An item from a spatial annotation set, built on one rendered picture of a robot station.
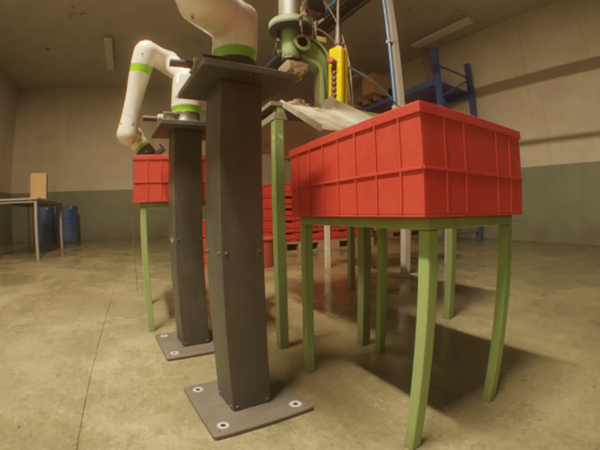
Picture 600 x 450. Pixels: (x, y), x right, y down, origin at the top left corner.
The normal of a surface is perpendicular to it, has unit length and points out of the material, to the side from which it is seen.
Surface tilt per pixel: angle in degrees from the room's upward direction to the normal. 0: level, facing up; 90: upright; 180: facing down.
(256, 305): 90
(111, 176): 90
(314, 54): 90
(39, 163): 90
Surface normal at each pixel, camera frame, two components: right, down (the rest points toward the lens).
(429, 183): 0.43, 0.02
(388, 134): -0.90, 0.04
